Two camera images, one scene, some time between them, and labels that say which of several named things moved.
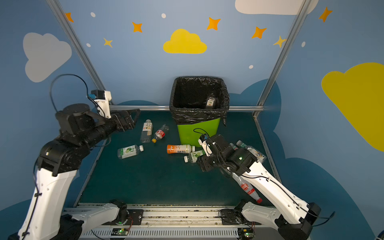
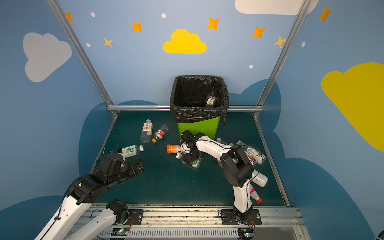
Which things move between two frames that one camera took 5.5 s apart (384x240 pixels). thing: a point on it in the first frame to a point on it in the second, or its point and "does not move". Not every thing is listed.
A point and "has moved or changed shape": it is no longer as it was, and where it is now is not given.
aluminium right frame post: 303,8 does not move
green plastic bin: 190,134 does not move
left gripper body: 117,121 to 130,169
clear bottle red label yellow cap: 160,133 does not move
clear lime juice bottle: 195,154 has moved or changed shape
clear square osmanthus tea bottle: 146,133 does not move
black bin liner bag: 188,95 does not move
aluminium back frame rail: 168,107 does not move
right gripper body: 208,161 to 190,156
